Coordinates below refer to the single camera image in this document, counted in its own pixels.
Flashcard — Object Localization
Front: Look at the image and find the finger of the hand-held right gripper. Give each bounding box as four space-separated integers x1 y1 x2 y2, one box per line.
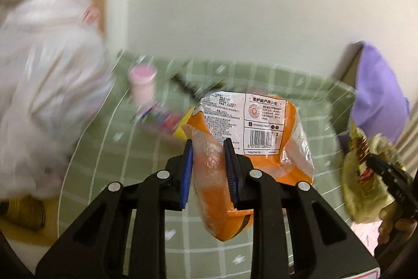
366 155 397 190

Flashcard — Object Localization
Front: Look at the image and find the colourful small wrapper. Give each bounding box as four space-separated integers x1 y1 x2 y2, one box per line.
137 101 183 139

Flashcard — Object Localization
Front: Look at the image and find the white plastic bag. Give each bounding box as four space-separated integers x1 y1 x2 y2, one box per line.
0 0 115 201

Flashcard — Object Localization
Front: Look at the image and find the green checked tablecloth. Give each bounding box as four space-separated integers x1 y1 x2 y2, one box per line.
55 50 360 279

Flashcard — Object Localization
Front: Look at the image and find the orange wet wipe packet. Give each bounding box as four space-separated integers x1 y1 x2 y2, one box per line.
173 90 316 242

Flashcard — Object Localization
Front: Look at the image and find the black thin object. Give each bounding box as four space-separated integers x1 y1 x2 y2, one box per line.
170 71 226 100

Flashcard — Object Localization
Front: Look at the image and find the pink floral cloth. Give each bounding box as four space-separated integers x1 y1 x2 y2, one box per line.
351 222 382 253

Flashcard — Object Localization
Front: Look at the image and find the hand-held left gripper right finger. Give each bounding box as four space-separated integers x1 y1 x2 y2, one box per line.
223 137 381 279

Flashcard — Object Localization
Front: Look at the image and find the pink cylinder container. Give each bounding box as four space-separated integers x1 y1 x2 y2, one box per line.
128 65 158 105

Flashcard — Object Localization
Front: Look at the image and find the yellow-green snack bag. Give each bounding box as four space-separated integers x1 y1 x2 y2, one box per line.
341 122 405 224

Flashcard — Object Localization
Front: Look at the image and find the person's right hand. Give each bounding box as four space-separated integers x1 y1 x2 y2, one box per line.
378 207 415 245

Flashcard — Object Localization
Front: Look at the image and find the purple pillow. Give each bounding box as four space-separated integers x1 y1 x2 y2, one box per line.
338 41 410 155

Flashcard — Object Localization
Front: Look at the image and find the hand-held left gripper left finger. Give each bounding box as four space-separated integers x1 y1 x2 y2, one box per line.
35 139 194 279

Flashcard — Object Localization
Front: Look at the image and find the gold metal can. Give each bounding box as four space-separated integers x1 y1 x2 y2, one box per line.
0 196 48 232

